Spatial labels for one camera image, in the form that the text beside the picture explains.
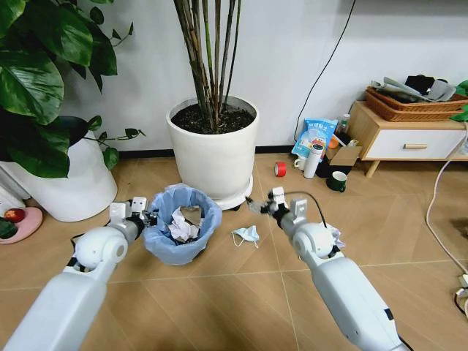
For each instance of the black inner plant pot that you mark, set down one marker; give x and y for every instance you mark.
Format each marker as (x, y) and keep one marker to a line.
(75, 128)

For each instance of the white mug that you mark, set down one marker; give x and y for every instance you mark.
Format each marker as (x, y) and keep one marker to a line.
(300, 162)

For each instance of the wooden cabinet with white drawer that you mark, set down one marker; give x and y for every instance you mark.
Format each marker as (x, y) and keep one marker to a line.
(369, 124)

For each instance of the green plant leaves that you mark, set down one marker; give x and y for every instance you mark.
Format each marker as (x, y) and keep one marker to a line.
(462, 88)

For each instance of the small orange object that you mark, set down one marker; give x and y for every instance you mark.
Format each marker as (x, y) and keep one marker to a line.
(332, 143)

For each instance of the red tape roll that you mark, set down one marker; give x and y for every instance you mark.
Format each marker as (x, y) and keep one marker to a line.
(282, 172)

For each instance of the pink plate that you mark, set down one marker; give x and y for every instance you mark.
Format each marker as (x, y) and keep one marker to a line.
(31, 223)

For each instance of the crumpled white paper wad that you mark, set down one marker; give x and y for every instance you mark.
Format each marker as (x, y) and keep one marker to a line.
(181, 228)

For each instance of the open cardboard box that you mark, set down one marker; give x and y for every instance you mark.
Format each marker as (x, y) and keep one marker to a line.
(345, 157)

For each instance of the brown wicker basket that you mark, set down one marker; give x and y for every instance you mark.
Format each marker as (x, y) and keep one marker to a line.
(420, 106)
(413, 116)

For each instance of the broad-leaf green plant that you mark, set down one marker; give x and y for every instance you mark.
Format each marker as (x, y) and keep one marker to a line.
(33, 84)

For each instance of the dark green fruit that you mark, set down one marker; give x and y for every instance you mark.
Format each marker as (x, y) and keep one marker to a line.
(7, 228)

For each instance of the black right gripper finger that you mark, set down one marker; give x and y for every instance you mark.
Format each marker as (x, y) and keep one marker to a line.
(262, 210)
(256, 202)

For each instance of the blue snack bag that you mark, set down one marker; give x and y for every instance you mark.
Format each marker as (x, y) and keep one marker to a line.
(314, 131)

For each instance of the tall bamboo-like plant stems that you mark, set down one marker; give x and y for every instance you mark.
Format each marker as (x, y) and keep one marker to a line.
(209, 106)

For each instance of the red apple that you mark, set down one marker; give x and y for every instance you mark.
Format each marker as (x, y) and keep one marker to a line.
(14, 215)

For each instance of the brown paper scrap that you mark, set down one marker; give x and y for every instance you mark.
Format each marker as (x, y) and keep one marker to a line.
(192, 215)

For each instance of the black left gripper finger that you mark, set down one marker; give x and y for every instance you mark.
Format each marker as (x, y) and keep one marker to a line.
(153, 222)
(153, 213)

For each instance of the blue plastic bin liner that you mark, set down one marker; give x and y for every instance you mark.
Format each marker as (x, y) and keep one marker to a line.
(161, 248)

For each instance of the light blue face mask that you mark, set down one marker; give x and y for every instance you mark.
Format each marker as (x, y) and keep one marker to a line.
(249, 234)

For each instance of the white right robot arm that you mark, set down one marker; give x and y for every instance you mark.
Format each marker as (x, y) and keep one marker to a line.
(347, 285)

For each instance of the white rounded floor planter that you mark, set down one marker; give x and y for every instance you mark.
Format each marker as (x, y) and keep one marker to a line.
(80, 190)

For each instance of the grey folded cloth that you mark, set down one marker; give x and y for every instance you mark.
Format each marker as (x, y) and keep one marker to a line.
(395, 86)

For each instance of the white thermos bottle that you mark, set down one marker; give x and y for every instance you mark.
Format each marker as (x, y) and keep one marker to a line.
(311, 164)

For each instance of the black folded item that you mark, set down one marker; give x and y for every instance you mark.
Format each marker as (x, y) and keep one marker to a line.
(418, 83)

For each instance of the large white plant pot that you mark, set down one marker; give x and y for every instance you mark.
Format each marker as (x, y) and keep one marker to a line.
(212, 161)

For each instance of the dark green mug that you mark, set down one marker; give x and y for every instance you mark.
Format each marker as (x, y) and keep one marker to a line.
(335, 183)

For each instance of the white wheeled pot trolley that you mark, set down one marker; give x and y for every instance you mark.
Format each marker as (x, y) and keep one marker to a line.
(234, 201)

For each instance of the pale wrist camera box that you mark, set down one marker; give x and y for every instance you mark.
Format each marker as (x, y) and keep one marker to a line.
(278, 195)
(139, 204)

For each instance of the crumpled white paper ball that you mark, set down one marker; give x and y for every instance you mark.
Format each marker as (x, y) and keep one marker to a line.
(338, 237)

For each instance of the green-capped bottle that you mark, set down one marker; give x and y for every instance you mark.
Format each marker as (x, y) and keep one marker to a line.
(343, 128)

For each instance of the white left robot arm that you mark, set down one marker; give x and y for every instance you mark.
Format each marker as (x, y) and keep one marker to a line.
(73, 292)

